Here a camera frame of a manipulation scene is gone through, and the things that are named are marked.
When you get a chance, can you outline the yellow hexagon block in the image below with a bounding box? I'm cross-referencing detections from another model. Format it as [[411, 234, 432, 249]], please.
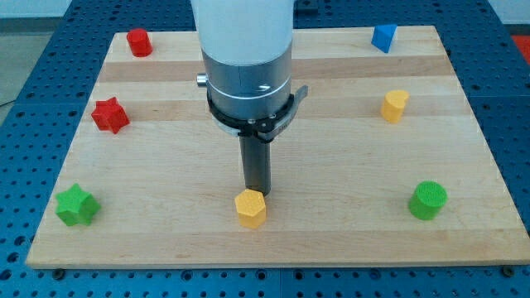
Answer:
[[234, 189, 267, 228]]

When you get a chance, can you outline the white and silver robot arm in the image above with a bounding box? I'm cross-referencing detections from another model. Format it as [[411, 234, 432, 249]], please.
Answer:
[[190, 0, 294, 136]]

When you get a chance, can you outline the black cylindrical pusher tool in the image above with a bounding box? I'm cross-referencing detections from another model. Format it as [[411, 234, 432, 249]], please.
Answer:
[[239, 137, 271, 196]]

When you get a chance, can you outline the wooden board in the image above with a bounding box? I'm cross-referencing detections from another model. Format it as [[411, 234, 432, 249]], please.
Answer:
[[26, 26, 529, 269]]

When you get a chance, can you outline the red star block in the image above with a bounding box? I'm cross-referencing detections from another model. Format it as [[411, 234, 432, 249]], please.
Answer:
[[91, 97, 130, 134]]

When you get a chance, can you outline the blue triangle block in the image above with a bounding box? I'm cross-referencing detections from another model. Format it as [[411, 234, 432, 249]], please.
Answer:
[[371, 24, 398, 54]]

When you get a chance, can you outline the red cylinder block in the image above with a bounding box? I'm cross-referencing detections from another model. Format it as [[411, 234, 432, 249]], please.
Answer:
[[126, 28, 153, 57]]

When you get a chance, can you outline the green cylinder block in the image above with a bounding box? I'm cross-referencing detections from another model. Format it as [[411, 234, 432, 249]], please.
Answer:
[[408, 180, 448, 220]]

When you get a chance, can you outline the green star block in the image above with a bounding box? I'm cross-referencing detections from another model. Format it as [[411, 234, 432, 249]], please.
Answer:
[[55, 183, 101, 226]]

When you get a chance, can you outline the black clamp ring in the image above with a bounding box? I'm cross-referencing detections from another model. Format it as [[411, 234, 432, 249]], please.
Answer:
[[206, 84, 310, 145]]

